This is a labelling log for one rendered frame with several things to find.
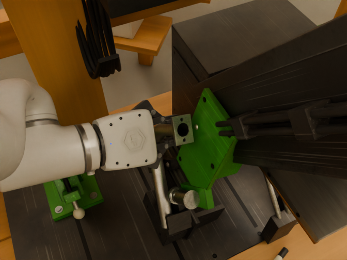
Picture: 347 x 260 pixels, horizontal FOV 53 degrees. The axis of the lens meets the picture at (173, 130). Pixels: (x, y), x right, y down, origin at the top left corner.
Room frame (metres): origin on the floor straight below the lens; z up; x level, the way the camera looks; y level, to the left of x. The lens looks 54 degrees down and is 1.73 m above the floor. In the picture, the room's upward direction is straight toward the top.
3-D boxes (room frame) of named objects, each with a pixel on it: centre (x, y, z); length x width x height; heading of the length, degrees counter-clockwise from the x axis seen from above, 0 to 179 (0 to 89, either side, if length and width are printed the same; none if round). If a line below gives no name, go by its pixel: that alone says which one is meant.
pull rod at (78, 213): (0.34, 0.23, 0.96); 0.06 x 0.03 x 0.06; 25
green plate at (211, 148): (0.38, -0.09, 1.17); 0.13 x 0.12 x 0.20; 115
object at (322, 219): (0.41, -0.24, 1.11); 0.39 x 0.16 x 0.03; 25
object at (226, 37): (0.64, -0.17, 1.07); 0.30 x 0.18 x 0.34; 115
